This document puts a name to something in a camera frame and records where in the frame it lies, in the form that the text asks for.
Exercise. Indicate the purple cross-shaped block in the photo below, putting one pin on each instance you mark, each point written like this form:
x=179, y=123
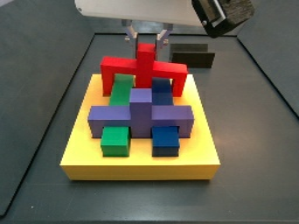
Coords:
x=140, y=116

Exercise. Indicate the black foam holder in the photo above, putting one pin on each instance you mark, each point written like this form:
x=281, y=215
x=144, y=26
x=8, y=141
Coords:
x=193, y=55

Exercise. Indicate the blue long block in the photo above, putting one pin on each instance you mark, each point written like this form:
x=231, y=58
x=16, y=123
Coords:
x=164, y=132

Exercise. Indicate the green long block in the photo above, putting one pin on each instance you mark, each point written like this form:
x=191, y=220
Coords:
x=114, y=138

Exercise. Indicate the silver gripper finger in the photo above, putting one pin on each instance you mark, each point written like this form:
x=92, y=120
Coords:
x=161, y=37
x=131, y=35

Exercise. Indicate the red cross-shaped block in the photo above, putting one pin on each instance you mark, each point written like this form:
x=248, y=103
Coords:
x=144, y=67

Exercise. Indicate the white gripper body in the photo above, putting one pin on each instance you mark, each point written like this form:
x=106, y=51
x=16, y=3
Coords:
x=163, y=11

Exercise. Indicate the yellow base board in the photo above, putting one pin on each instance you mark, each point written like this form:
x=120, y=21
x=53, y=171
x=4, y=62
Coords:
x=196, y=162

